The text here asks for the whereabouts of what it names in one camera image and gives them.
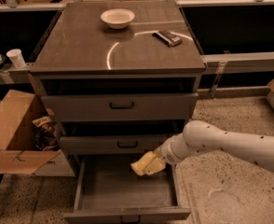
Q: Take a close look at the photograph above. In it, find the yellow sponge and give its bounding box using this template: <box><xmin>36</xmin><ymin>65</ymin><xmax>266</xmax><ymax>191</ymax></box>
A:
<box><xmin>130</xmin><ymin>151</ymin><xmax>156</xmax><ymax>175</ymax></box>

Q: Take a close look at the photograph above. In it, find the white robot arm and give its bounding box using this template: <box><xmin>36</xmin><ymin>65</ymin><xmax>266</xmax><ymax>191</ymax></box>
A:
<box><xmin>143</xmin><ymin>120</ymin><xmax>274</xmax><ymax>175</ymax></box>

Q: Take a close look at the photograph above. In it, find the open cardboard box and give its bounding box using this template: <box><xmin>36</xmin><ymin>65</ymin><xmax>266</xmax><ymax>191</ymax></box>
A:
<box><xmin>0</xmin><ymin>90</ymin><xmax>75</xmax><ymax>176</ymax></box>

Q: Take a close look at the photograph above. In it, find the snack bag in box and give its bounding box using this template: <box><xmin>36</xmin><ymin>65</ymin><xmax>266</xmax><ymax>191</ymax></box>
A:
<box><xmin>32</xmin><ymin>116</ymin><xmax>60</xmax><ymax>151</ymax></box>

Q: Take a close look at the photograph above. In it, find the grey drawer cabinet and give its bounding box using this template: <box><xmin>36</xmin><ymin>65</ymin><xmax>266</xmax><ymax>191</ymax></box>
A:
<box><xmin>30</xmin><ymin>0</ymin><xmax>207</xmax><ymax>224</ymax></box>

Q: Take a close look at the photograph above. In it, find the white bowl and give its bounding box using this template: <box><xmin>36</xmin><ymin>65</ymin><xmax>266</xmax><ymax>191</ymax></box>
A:
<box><xmin>101</xmin><ymin>8</ymin><xmax>135</xmax><ymax>29</ymax></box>

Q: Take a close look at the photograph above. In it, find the open bottom drawer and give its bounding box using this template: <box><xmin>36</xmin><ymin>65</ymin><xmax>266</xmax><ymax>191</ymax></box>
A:
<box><xmin>63</xmin><ymin>154</ymin><xmax>190</xmax><ymax>224</ymax></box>

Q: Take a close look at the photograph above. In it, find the top drawer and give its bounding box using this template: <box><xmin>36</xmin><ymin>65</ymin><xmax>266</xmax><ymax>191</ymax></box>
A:
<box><xmin>42</xmin><ymin>93</ymin><xmax>198</xmax><ymax>122</ymax></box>

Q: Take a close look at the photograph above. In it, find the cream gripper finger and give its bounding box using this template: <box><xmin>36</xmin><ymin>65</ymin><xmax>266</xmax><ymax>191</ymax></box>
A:
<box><xmin>144</xmin><ymin>155</ymin><xmax>166</xmax><ymax>175</ymax></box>

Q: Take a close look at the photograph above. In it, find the middle drawer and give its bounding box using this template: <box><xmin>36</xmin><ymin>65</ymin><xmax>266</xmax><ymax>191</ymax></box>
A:
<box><xmin>60</xmin><ymin>134</ymin><xmax>171</xmax><ymax>155</ymax></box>

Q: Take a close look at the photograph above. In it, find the white paper cup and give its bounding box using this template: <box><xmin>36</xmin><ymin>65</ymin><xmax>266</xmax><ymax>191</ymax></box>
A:
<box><xmin>7</xmin><ymin>49</ymin><xmax>26</xmax><ymax>68</ymax></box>

